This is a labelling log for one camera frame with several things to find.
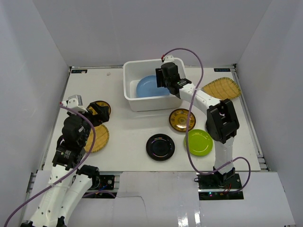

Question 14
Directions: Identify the blue plate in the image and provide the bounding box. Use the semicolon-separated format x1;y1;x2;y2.
136;75;170;98

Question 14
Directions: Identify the round bamboo woven plate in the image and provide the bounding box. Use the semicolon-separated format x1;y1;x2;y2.
84;124;109;153

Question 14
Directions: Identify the fan-shaped bamboo woven tray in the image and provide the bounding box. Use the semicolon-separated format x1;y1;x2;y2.
201;77;241;100

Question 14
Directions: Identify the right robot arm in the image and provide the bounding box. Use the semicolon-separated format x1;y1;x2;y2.
155;62;240;189

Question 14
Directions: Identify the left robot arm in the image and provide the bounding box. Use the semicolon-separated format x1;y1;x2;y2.
21;101;110;227

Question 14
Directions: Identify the white plastic bin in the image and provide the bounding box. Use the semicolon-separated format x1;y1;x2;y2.
123;59;182;112

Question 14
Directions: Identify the yellow patterned plate left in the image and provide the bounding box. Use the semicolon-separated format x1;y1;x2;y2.
87;101;111;123

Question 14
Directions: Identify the yellow patterned plate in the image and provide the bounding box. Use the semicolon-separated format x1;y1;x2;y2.
169;108;196;133
87;101;111;123

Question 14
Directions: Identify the yellow patterned plate right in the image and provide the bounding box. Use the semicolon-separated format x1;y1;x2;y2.
169;108;196;133

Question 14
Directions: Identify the black flat plate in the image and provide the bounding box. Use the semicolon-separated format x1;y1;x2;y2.
146;133;175;161

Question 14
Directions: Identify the lime green plate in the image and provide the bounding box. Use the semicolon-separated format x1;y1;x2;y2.
183;129;214;157

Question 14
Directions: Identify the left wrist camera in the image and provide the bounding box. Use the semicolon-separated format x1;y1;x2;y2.
61;95;87;113

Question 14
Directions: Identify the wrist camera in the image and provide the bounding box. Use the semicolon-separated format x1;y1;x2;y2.
161;55;175;63
61;95;87;113

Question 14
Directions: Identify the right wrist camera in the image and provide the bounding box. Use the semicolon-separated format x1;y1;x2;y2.
161;55;175;63

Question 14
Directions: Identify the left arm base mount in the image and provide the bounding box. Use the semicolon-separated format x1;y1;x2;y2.
83;175;117;199

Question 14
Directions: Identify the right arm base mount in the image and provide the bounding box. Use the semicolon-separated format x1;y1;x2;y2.
194;174;244;201

